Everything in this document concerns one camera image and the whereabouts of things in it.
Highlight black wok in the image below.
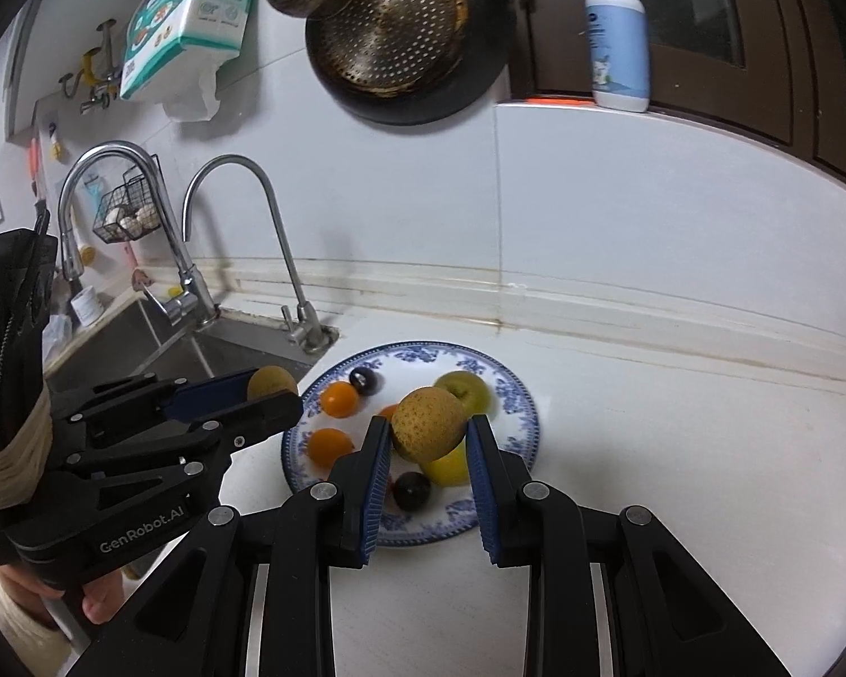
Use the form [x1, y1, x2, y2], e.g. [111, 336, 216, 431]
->
[305, 0, 517, 126]

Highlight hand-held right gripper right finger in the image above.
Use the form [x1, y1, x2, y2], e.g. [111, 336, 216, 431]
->
[465, 416, 791, 677]

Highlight small tan pear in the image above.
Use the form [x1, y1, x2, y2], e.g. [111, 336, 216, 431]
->
[391, 386, 468, 464]
[246, 365, 299, 402]

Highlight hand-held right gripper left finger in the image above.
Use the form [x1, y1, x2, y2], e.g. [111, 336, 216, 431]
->
[67, 416, 394, 677]

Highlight black wire basket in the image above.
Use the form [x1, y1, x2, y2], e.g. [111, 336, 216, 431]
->
[91, 169, 168, 245]

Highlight white blue pump bottle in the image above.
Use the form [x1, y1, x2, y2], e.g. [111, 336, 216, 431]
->
[584, 0, 651, 114]

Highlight person's left hand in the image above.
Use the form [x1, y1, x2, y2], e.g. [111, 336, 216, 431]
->
[0, 562, 126, 626]

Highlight thin gooseneck faucet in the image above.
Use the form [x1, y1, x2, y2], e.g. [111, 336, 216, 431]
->
[182, 155, 329, 355]

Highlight green apple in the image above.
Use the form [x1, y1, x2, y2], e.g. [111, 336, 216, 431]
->
[433, 370, 492, 416]

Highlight tall steel faucet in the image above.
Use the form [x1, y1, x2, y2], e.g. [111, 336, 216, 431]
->
[58, 142, 221, 329]

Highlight white cup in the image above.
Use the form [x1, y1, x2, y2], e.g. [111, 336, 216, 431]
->
[70, 288, 108, 327]

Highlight paper towel pack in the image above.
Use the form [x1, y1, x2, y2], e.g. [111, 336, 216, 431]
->
[118, 0, 262, 122]

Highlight brass colander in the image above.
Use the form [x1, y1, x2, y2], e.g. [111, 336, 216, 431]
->
[310, 0, 470, 97]

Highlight dark wooden window frame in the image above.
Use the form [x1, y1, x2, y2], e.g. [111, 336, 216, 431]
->
[504, 0, 846, 200]

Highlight blue patterned white plate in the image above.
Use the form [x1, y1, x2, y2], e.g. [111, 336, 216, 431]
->
[282, 342, 540, 548]

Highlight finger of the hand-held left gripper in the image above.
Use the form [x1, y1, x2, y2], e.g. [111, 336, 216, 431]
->
[49, 368, 259, 450]
[58, 391, 306, 482]

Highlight yellow citrus fruit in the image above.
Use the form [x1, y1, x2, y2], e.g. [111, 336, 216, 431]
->
[423, 441, 475, 487]

